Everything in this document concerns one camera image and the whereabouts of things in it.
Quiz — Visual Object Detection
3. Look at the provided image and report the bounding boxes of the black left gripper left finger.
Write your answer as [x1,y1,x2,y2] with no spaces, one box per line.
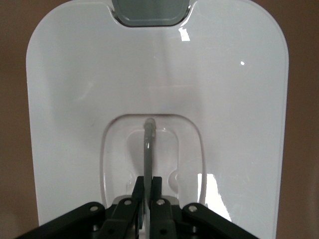
[18,176,145,239]

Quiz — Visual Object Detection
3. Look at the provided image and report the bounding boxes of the white box lid grey latches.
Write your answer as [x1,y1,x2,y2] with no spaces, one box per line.
[26,0,290,239]

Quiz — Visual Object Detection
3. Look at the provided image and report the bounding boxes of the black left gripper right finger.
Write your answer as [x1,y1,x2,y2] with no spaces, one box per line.
[149,176,260,239]

